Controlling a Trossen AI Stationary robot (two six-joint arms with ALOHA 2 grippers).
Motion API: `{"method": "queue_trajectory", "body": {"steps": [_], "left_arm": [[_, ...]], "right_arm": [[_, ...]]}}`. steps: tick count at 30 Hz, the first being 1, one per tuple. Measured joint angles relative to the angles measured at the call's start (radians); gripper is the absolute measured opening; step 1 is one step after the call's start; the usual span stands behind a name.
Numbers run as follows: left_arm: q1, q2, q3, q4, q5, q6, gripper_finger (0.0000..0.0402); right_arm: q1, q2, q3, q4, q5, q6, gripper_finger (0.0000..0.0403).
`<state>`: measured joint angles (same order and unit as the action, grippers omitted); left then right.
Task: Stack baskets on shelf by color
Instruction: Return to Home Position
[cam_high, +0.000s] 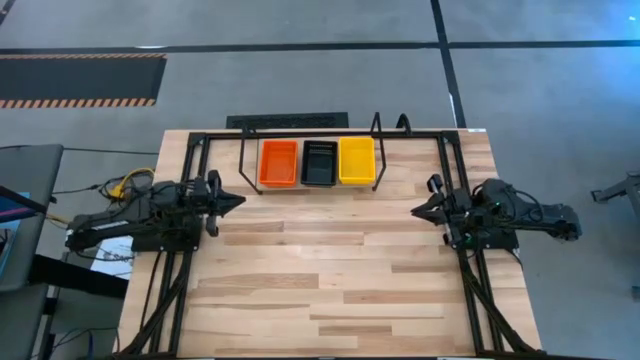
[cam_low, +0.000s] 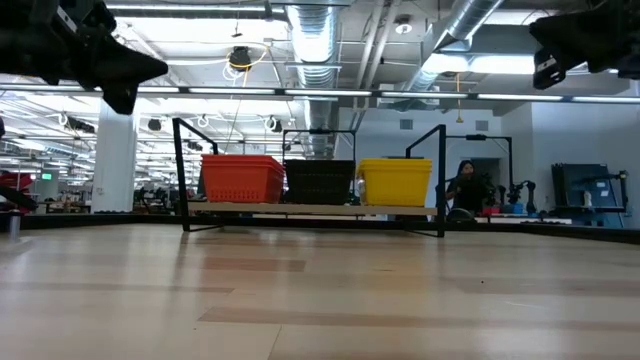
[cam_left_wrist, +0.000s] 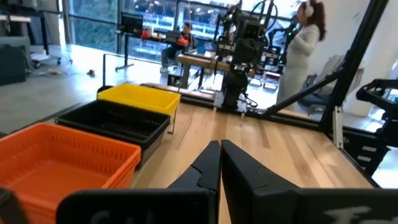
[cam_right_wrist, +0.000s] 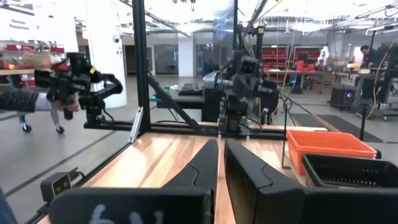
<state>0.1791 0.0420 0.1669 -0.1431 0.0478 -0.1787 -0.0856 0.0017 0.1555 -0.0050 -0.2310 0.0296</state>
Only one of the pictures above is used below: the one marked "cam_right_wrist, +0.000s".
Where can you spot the black table-level camera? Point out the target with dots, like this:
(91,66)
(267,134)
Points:
(56,186)

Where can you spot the black desk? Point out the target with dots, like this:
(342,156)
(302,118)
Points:
(186,101)

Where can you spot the red storage shelving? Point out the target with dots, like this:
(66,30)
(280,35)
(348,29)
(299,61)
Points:
(280,57)

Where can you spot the black round stand post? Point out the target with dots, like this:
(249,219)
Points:
(363,124)

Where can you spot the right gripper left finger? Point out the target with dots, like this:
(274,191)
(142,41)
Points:
(130,207)

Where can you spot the office chair wheel base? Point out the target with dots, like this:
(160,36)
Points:
(26,127)

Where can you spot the person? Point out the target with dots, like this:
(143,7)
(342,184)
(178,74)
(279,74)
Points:
(368,56)

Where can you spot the black slotted plastic basket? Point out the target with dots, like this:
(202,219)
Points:
(351,169)

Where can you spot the black computer keyboard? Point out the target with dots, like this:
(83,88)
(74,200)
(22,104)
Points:
(190,89)

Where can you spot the person's forearm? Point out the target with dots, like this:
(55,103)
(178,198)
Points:
(18,100)

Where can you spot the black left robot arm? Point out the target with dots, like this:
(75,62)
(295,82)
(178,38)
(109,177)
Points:
(236,105)

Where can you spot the orange slotted plastic basket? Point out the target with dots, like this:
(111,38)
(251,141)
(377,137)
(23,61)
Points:
(326,137)
(295,165)

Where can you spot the black computer tower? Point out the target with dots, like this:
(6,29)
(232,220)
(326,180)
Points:
(345,97)

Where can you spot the black perforated floor mat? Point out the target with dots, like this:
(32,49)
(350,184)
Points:
(342,124)

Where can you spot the black metal shelf end frame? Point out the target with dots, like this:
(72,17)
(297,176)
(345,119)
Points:
(284,140)

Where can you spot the black aluminium rig frame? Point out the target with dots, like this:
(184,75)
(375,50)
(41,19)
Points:
(141,62)

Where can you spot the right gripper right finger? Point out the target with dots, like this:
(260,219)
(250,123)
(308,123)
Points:
(311,207)

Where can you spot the white building pillar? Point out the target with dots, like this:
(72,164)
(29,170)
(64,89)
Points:
(105,62)

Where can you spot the person's hand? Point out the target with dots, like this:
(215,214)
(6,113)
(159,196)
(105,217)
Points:
(66,105)

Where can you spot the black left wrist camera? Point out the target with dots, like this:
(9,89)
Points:
(250,66)

